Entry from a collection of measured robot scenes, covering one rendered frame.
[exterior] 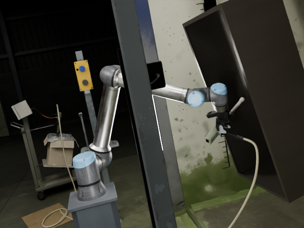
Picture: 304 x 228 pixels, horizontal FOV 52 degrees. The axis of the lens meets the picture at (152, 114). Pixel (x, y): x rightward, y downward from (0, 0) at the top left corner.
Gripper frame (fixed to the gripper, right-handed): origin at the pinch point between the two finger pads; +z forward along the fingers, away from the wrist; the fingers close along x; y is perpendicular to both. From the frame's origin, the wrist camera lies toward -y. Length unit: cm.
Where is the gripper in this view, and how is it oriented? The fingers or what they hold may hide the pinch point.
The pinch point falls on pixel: (221, 131)
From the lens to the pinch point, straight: 214.1
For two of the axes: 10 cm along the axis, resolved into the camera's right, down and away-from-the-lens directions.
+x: 6.2, -5.8, 5.3
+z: 2.2, 7.8, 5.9
